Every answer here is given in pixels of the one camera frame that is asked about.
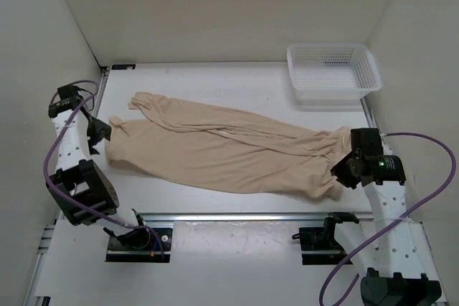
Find beige trousers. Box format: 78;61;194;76
105;92;351;199

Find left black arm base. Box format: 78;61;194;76
105;225;173;264

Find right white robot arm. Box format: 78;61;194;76
322;128;442;305

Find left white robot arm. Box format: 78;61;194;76
43;82;152;249

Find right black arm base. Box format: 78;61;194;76
291;212;360;265

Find white plastic basket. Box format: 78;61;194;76
287;43;382;104

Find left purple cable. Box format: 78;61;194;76
42;80;166;262

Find purple cable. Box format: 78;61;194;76
318;132;458;306
42;80;166;262

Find black corner bracket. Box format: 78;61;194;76
111;64;136;70

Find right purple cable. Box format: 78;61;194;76
318;132;458;306

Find aluminium rail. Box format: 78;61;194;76
24;97;424;306

